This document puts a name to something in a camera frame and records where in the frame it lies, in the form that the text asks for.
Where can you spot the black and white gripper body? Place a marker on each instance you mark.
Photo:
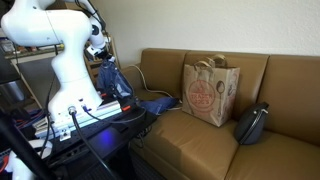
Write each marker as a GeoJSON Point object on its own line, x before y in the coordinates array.
{"type": "Point", "coordinates": [94, 52]}

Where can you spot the blue denim jeans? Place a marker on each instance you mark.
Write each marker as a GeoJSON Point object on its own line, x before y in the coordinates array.
{"type": "Point", "coordinates": [112, 82]}

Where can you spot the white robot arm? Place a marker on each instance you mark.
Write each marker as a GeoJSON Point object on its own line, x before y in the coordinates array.
{"type": "Point", "coordinates": [31, 23]}

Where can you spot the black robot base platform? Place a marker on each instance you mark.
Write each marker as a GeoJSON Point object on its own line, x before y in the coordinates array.
{"type": "Point", "coordinates": [107, 130]}

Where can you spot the orange black clamp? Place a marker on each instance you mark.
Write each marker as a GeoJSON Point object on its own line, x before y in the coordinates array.
{"type": "Point", "coordinates": [128, 104]}

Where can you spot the brown paper grocery bag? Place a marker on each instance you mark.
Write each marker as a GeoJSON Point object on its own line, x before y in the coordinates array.
{"type": "Point", "coordinates": [209, 89]}

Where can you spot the tan leather sofa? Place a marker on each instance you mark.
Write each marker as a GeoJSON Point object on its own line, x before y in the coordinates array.
{"type": "Point", "coordinates": [182, 147]}

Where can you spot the black tripod pole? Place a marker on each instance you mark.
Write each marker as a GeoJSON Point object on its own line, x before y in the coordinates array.
{"type": "Point", "coordinates": [23, 149]}

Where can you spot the black zippered case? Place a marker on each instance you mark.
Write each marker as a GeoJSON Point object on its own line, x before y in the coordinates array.
{"type": "Point", "coordinates": [251, 124]}

